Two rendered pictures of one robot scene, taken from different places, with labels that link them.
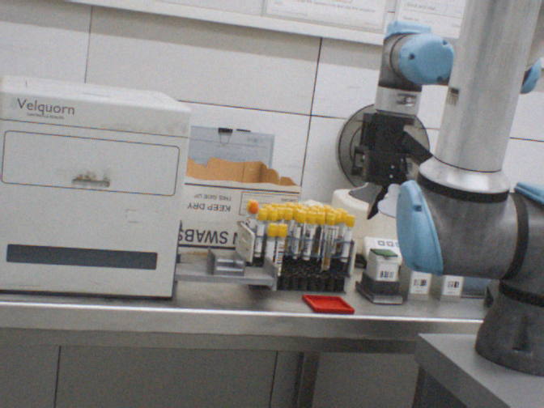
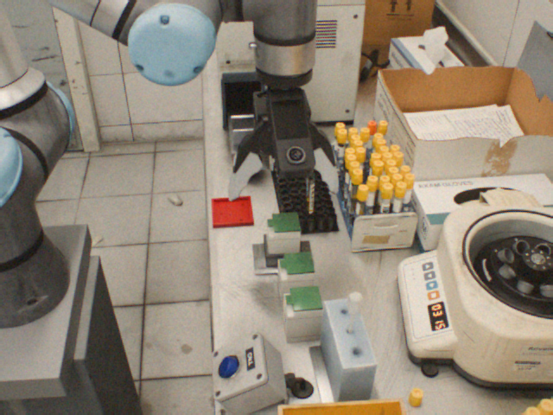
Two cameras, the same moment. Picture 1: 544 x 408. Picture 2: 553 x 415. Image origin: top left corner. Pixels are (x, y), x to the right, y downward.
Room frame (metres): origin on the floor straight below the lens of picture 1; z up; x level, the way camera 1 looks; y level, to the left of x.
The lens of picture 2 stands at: (1.58, -0.84, 1.53)
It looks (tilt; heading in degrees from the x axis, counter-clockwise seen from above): 40 degrees down; 102
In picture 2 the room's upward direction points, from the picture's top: straight up
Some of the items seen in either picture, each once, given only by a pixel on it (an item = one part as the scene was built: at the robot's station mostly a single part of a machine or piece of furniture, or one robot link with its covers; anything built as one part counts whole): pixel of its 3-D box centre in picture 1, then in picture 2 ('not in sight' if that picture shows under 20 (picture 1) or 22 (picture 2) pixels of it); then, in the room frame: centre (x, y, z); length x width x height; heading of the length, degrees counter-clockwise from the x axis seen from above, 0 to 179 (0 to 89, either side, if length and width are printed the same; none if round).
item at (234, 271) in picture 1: (211, 266); (246, 127); (1.34, 0.08, 0.92); 0.21 x 0.07 x 0.05; 108
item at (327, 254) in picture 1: (327, 256); (309, 196); (1.49, -0.11, 0.93); 0.01 x 0.01 x 0.10; 18
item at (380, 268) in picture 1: (381, 271); (282, 239); (1.47, -0.21, 0.92); 0.05 x 0.04 x 0.06; 17
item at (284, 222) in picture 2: (384, 252); (283, 222); (1.47, -0.21, 0.95); 0.05 x 0.04 x 0.01; 17
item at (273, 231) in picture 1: (295, 252); (304, 173); (1.48, -0.05, 0.93); 0.17 x 0.09 x 0.11; 108
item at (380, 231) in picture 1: (392, 228); (513, 290); (1.80, -0.26, 0.94); 0.30 x 0.24 x 0.12; 9
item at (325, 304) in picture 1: (328, 303); (232, 211); (1.37, -0.11, 0.88); 0.07 x 0.07 x 0.01; 18
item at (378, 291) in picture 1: (379, 286); (282, 252); (1.47, -0.21, 0.89); 0.09 x 0.05 x 0.04; 17
